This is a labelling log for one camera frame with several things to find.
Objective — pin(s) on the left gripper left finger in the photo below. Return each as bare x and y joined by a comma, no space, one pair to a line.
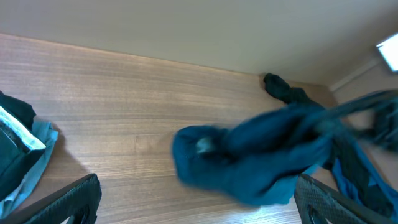
77,203

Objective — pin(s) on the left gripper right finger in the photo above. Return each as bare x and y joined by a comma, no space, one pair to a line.
319,203

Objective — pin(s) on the dark blue shorts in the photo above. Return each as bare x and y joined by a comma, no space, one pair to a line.
221,159

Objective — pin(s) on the bright blue cloth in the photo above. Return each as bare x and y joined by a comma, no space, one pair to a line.
280,168

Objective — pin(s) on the folded light denim jeans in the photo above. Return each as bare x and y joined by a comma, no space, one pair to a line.
45,132

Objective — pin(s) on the folded black garment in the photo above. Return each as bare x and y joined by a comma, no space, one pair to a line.
20,149

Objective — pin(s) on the crumpled black garment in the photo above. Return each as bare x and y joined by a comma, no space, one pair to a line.
289,91

